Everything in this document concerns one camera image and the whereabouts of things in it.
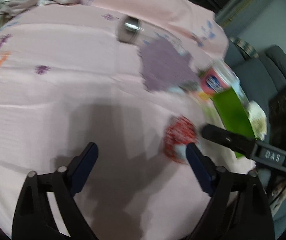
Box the cream plush toy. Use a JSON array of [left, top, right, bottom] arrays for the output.
[[246, 101, 267, 141]]

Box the mauve soft cloth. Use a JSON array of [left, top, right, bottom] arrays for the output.
[[139, 37, 199, 92]]

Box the green cardboard box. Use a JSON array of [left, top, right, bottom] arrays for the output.
[[212, 88, 259, 161]]

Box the grey sofa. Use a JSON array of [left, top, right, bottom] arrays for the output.
[[224, 41, 286, 239]]

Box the red knitted item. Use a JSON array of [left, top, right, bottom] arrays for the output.
[[163, 115, 199, 164]]

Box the pink lidded plastic jar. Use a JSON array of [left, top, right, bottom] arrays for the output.
[[199, 60, 240, 96]]

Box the pink printed cloth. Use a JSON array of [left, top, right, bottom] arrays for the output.
[[0, 0, 258, 240]]

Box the glass bottle metal cap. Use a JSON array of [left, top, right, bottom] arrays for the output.
[[116, 16, 186, 55]]

